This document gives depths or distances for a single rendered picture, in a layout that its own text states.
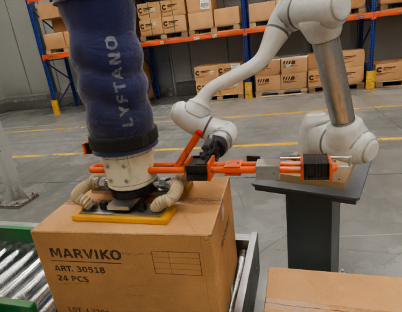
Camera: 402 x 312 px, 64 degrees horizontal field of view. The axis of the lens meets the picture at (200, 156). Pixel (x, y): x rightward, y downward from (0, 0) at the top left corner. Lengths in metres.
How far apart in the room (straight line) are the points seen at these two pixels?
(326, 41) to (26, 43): 11.11
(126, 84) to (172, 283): 0.62
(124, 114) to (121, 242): 0.39
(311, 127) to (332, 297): 0.76
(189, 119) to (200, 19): 6.99
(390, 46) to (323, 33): 8.51
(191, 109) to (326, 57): 0.55
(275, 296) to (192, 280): 0.40
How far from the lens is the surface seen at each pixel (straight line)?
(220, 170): 0.99
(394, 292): 1.42
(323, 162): 0.96
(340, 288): 1.38
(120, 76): 0.98
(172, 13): 8.34
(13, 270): 1.86
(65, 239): 1.14
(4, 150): 4.03
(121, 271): 1.11
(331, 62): 1.37
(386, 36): 9.76
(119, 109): 0.99
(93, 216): 1.12
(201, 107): 1.30
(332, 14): 1.27
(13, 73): 12.48
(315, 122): 1.64
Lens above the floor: 1.46
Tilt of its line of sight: 19 degrees down
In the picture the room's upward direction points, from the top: 7 degrees counter-clockwise
